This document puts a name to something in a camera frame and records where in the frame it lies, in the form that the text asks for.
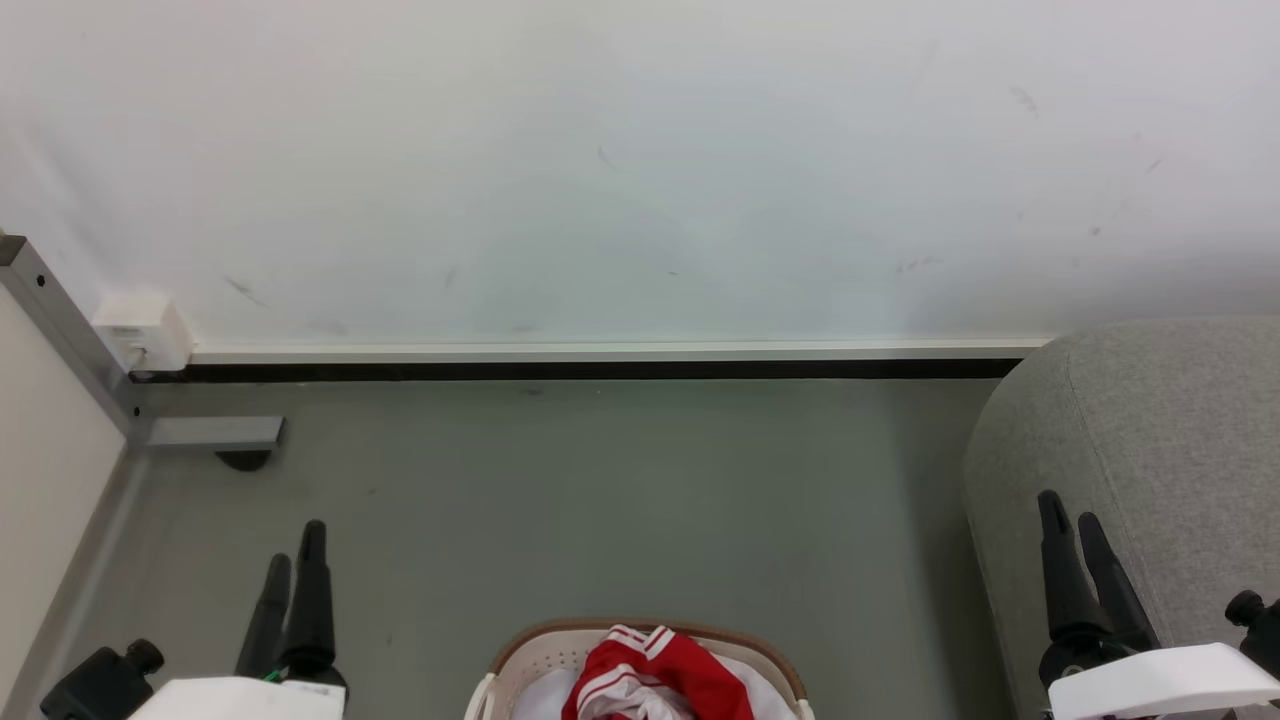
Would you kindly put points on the black baseboard strip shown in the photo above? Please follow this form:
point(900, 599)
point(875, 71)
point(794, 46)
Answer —
point(600, 370)

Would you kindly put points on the pale white cloth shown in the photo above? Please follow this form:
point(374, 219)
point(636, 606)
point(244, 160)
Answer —
point(540, 702)

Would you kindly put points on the grey fabric sofa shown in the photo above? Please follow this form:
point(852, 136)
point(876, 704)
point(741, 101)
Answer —
point(1180, 420)

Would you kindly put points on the red white striped garment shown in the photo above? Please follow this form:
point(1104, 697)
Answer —
point(700, 678)

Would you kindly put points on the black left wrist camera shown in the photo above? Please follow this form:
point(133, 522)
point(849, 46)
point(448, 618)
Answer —
point(100, 688)

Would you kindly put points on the grey metal foot bar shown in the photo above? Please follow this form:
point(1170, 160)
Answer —
point(215, 432)

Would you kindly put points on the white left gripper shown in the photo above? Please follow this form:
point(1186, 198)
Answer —
point(240, 702)

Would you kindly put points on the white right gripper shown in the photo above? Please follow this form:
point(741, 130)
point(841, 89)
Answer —
point(1165, 683)

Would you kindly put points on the black rubber foot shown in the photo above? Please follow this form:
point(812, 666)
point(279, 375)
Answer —
point(243, 460)

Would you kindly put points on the beige partition panel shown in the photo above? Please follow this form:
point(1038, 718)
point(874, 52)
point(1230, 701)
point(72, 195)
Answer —
point(45, 480)

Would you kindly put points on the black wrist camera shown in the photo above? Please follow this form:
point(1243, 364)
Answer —
point(100, 688)
point(1258, 625)

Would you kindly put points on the white baseboard trim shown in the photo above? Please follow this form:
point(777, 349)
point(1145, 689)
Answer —
point(600, 351)

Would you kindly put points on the cream perforated laundry basket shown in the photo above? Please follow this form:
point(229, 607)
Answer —
point(540, 655)

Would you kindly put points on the grey metal frame post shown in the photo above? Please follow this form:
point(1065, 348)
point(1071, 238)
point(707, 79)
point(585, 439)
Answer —
point(60, 315)

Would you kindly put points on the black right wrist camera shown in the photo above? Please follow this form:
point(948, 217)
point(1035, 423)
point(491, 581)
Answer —
point(1258, 625)

